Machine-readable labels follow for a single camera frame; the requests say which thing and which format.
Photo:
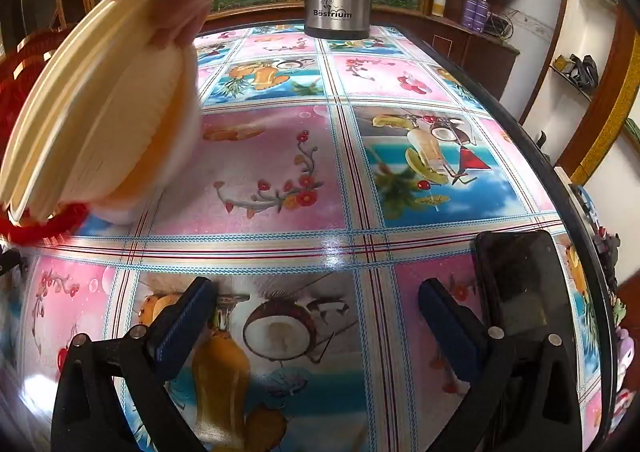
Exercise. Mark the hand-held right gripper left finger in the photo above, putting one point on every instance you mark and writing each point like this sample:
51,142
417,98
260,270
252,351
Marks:
185,327

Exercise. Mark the black-framed table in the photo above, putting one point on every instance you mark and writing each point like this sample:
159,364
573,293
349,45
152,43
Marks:
599,282

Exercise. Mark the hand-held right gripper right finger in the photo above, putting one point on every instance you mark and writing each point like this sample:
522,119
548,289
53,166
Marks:
445,327

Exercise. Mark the black smartphone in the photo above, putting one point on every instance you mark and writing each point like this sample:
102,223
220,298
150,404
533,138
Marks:
520,277

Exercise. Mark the black bag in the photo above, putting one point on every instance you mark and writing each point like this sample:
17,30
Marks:
584,71

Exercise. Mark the purple spray can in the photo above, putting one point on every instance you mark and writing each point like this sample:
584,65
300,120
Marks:
482,12
469,11

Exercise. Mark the white bowl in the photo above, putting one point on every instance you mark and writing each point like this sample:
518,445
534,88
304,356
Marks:
192,96

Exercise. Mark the cream plastic bowl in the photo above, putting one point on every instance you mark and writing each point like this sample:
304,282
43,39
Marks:
55,96
125,121

